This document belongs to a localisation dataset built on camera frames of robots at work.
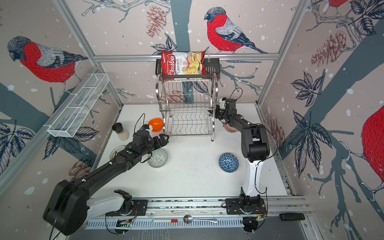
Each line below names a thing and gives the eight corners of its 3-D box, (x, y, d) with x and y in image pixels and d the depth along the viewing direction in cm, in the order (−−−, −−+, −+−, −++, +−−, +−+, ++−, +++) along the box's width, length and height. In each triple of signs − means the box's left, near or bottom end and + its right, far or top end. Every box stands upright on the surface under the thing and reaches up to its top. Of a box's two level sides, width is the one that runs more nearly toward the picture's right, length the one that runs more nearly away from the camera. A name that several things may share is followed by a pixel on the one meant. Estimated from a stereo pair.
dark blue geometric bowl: (219, 172, 86) (220, 170, 83) (218, 156, 93) (218, 153, 90) (238, 172, 86) (239, 170, 83) (235, 156, 93) (236, 153, 90)
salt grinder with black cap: (119, 140, 103) (110, 129, 92) (121, 134, 106) (113, 122, 96) (128, 140, 103) (120, 129, 92) (130, 134, 106) (123, 122, 96)
